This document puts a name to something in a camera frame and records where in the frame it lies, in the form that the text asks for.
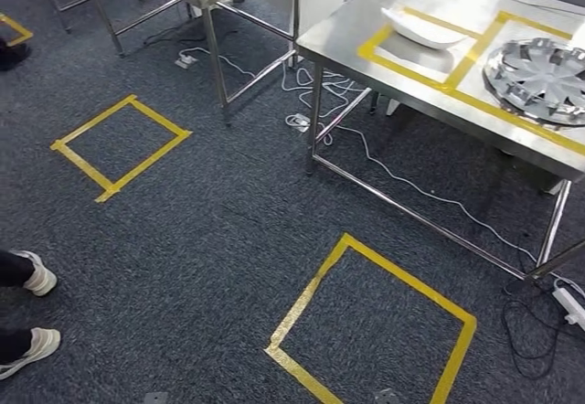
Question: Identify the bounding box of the white floor cable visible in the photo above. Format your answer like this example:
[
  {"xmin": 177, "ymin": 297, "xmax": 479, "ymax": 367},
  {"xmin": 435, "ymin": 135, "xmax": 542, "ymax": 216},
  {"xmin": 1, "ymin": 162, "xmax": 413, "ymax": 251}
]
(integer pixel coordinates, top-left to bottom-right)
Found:
[
  {"xmin": 281, "ymin": 61, "xmax": 585, "ymax": 296},
  {"xmin": 180, "ymin": 45, "xmax": 257, "ymax": 80}
]

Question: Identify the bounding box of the white power strip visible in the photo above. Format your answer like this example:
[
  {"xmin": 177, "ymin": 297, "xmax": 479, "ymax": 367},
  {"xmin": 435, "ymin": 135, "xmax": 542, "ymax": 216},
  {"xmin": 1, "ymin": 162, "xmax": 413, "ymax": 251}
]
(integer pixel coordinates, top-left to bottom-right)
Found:
[
  {"xmin": 552, "ymin": 286, "xmax": 585, "ymax": 333},
  {"xmin": 285, "ymin": 112, "xmax": 313, "ymax": 133},
  {"xmin": 174, "ymin": 51, "xmax": 199, "ymax": 70}
]

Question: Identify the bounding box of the yellow floor tape square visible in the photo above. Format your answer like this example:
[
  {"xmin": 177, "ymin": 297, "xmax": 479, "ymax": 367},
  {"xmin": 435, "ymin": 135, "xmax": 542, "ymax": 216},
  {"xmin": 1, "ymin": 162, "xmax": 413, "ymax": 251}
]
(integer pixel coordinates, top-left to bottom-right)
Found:
[
  {"xmin": 49, "ymin": 93, "xmax": 193, "ymax": 205},
  {"xmin": 0, "ymin": 12, "xmax": 35, "ymax": 48}
]

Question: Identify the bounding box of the white curved plastic part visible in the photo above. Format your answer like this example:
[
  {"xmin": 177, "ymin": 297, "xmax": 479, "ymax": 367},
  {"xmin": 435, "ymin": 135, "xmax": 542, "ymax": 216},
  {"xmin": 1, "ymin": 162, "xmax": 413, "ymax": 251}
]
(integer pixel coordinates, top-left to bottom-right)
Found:
[{"xmin": 380, "ymin": 5, "xmax": 468, "ymax": 51}]

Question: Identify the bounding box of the black floor cable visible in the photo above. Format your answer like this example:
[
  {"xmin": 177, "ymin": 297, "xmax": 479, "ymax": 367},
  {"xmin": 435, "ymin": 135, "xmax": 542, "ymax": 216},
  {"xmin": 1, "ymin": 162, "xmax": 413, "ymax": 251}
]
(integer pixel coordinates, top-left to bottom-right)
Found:
[{"xmin": 500, "ymin": 231, "xmax": 585, "ymax": 381}]

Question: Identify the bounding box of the silver wheel hubcap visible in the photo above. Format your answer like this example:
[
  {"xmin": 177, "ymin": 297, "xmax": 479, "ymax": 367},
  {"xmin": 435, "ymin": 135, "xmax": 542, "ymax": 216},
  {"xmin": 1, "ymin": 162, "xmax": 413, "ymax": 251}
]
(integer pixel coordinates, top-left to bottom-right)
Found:
[{"xmin": 483, "ymin": 37, "xmax": 585, "ymax": 129}]

